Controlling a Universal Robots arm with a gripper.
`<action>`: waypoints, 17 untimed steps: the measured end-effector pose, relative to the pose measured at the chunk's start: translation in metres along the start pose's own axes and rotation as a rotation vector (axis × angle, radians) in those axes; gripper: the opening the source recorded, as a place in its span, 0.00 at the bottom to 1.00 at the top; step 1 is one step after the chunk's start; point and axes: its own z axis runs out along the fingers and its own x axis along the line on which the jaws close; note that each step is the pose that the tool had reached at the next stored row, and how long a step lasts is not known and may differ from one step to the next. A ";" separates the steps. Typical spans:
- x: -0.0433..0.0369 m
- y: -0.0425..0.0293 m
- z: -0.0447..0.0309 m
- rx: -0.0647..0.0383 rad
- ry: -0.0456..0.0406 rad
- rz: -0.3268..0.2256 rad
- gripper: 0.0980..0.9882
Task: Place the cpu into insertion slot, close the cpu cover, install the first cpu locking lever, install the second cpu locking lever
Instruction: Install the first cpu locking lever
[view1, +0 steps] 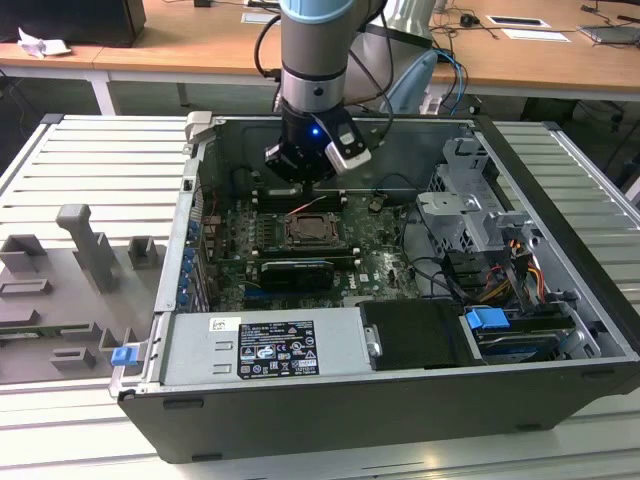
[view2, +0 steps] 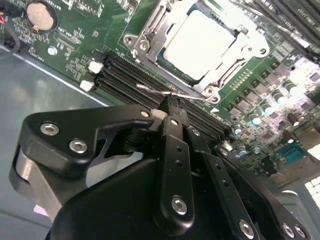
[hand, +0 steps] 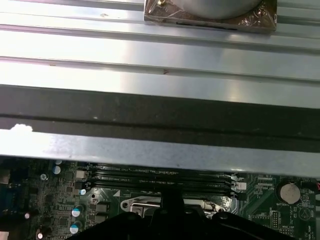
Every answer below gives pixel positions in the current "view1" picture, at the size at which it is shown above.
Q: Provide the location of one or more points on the hard disk in blue carrier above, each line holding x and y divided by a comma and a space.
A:
485, 319

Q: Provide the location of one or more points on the black plastic shroud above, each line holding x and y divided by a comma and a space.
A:
415, 335

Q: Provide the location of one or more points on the blue expansion slot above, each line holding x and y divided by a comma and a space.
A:
257, 295

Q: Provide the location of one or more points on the black grey PC case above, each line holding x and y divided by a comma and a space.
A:
350, 415

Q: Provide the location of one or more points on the blue case latch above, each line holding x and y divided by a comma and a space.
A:
125, 356

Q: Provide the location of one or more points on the black RAM slot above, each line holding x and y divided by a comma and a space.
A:
310, 248
334, 205
310, 254
310, 251
334, 197
334, 193
334, 201

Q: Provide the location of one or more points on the black computer mouse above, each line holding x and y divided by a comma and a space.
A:
469, 20

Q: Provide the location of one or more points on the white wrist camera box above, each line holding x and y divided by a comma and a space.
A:
350, 152

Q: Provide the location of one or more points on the black graphics card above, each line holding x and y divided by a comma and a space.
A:
295, 275

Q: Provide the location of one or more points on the crumpled white paper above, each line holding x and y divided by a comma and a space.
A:
42, 45

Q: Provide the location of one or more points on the pale blue teach pendant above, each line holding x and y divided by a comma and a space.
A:
415, 80

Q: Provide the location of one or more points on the black computer box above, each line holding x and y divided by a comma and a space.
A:
75, 22

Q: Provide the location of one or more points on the white paper sheet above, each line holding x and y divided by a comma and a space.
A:
535, 35

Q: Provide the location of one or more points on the CPU socket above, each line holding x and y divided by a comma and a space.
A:
287, 242

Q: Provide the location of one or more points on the long wooden desk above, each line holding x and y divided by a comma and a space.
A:
200, 45

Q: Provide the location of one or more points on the grey power supply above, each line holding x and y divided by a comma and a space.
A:
200, 350

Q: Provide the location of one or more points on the grey parts rack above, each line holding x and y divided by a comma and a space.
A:
60, 280

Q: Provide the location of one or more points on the green RAM stick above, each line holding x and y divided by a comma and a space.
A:
35, 330

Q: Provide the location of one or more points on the metal locking lever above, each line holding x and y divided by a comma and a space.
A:
310, 205

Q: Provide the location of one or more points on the green motherboard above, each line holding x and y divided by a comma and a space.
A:
380, 270

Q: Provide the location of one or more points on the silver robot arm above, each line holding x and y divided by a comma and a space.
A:
312, 55

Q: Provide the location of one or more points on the grey metal drive cage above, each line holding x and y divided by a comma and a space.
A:
450, 205

